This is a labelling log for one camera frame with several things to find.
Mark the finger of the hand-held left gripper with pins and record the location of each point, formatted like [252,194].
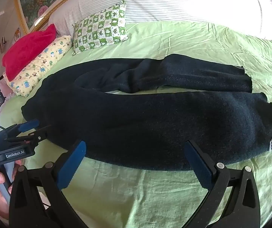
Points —
[38,136]
[29,124]

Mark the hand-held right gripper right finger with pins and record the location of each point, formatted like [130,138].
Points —
[200,168]

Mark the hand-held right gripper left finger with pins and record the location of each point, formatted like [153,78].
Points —
[72,166]

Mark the black pants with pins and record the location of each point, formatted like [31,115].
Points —
[138,123]

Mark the green bed sheet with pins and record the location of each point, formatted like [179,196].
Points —
[126,194]

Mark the yellow cartoon print pillow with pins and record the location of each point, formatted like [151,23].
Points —
[43,61]

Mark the pink fuzzy blanket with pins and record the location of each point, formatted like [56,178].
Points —
[27,49]

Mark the green frog checkered pillow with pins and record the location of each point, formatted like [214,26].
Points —
[100,28]

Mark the white striped bolster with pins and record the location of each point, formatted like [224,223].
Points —
[162,2]

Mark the cartoon wall sticker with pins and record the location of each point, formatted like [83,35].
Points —
[2,44]
[17,32]

